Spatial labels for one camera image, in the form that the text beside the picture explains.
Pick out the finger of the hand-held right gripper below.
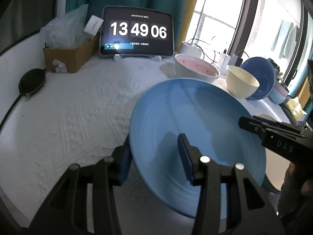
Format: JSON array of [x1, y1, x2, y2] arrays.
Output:
[[238, 116, 269, 139], [253, 115, 305, 134]]

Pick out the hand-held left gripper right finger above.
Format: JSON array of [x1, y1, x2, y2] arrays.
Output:
[[177, 133, 286, 235]]

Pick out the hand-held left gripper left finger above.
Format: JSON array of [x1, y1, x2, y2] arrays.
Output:
[[28, 135, 134, 235]]

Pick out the light blue plate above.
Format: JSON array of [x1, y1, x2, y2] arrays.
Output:
[[129, 78, 267, 218]]

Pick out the cream bowl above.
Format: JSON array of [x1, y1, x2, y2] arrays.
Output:
[[225, 66, 260, 99]]

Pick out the dark blue bowl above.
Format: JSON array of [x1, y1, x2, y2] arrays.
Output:
[[240, 57, 276, 101]]

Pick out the pink bowl with red dots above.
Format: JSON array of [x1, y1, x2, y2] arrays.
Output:
[[174, 53, 221, 84]]

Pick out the person's right hand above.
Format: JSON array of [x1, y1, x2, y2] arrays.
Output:
[[277, 161, 313, 217]]

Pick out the yellow tissue pack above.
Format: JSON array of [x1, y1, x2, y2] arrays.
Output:
[[285, 97, 307, 122]]

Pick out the black charger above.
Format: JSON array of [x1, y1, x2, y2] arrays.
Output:
[[230, 54, 244, 66]]

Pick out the white textured cloth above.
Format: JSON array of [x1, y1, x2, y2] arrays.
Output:
[[0, 54, 292, 226]]

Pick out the white charger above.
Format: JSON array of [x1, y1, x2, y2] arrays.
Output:
[[218, 52, 231, 68]]

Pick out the light blue hanging towel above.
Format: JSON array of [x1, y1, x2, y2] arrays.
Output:
[[271, 20, 295, 60]]

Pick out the black round pouch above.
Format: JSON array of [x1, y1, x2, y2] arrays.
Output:
[[18, 68, 47, 99]]

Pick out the yellow curtain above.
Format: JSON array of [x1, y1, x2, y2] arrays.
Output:
[[181, 0, 202, 44]]

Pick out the tablet with clock display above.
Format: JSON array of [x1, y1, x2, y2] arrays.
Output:
[[99, 5, 175, 59]]

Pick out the small white box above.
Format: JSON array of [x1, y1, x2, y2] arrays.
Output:
[[83, 15, 103, 38]]

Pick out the clear plastic bag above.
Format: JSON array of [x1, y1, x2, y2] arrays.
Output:
[[39, 4, 94, 49]]

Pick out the dark window frame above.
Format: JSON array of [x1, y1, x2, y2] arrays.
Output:
[[236, 0, 313, 89]]

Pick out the black charger cable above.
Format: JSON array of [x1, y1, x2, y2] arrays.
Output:
[[184, 35, 250, 65]]

